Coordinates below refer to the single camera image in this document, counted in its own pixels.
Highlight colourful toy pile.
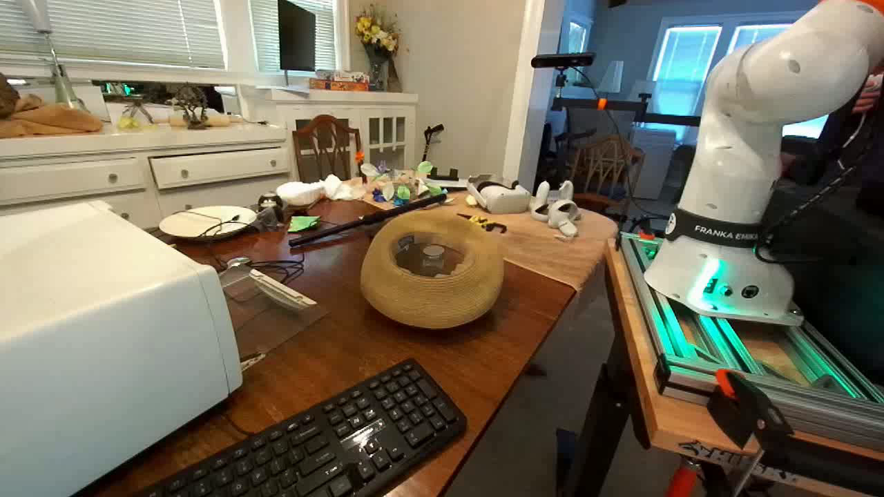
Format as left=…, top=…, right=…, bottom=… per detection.
left=357, top=159, right=450, bottom=213

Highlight white window blinds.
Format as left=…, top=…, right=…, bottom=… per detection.
left=0, top=0, right=229, bottom=72

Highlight white plastic headset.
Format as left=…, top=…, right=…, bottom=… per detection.
left=479, top=183, right=537, bottom=216

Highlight black stereo camera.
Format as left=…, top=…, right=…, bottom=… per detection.
left=531, top=51, right=596, bottom=72

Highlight dark grey round dish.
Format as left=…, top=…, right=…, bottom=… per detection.
left=392, top=232, right=466, bottom=279

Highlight white plate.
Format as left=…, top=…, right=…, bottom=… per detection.
left=157, top=200, right=261, bottom=243

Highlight yellow flower bouquet vase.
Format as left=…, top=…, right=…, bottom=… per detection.
left=355, top=9, right=404, bottom=93

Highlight black orange clamp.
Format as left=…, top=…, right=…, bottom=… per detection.
left=707, top=366, right=884, bottom=497

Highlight white cloth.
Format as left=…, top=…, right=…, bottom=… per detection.
left=274, top=177, right=368, bottom=210

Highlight wooden workbench top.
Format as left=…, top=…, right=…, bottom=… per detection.
left=603, top=243, right=884, bottom=464

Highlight dark metal figurine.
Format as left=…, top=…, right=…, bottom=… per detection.
left=175, top=83, right=215, bottom=133

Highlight black monitor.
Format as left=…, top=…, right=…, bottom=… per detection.
left=276, top=0, right=317, bottom=73

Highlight aluminium base frame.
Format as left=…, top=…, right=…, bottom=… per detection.
left=616, top=228, right=884, bottom=435

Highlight long black stick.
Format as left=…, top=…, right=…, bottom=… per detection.
left=287, top=191, right=450, bottom=249

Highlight black computer keyboard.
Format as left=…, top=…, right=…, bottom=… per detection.
left=136, top=355, right=471, bottom=497

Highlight white handheld controller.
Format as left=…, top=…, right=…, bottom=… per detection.
left=531, top=180, right=556, bottom=220
left=548, top=177, right=585, bottom=243

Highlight small dark jar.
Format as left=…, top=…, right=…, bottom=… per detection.
left=255, top=191, right=287, bottom=232

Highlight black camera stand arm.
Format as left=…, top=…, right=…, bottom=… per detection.
left=551, top=90, right=707, bottom=129

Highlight white glass door cabinet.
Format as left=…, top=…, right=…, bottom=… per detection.
left=270, top=89, right=421, bottom=177

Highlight tan placemat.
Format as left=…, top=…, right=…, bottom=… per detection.
left=439, top=196, right=618, bottom=292

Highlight white toaster oven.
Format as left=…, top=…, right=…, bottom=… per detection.
left=0, top=198, right=247, bottom=497

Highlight metal lamp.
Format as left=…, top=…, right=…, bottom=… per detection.
left=36, top=0, right=91, bottom=113

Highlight white drawer cabinet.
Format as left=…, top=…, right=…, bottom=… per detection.
left=0, top=120, right=299, bottom=232

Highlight dark wooden chair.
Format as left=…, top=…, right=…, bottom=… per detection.
left=290, top=113, right=368, bottom=184

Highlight brown wicker chair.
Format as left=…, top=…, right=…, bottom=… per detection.
left=563, top=133, right=647, bottom=217

